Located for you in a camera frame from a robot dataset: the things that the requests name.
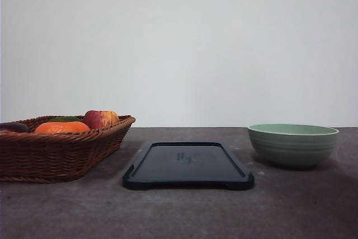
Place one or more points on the green ceramic bowl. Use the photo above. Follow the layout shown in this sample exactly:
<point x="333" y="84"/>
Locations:
<point x="292" y="145"/>

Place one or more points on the brown wicker basket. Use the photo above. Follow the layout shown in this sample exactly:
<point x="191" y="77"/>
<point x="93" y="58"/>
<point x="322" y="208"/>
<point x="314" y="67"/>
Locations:
<point x="61" y="150"/>

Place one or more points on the dark rectangular tray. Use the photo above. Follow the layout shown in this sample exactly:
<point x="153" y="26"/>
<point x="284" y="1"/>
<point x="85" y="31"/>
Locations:
<point x="187" y="165"/>

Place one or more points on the red yellow apple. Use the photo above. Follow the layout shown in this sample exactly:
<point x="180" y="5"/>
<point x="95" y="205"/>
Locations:
<point x="101" y="119"/>

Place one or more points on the green avocado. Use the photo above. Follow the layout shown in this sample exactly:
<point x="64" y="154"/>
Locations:
<point x="65" y="119"/>

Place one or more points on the orange tangerine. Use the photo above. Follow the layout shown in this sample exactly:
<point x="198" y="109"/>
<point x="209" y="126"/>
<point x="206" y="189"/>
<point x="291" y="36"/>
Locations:
<point x="62" y="127"/>

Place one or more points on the dark purple fruit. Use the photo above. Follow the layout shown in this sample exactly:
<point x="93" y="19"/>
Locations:
<point x="14" y="127"/>

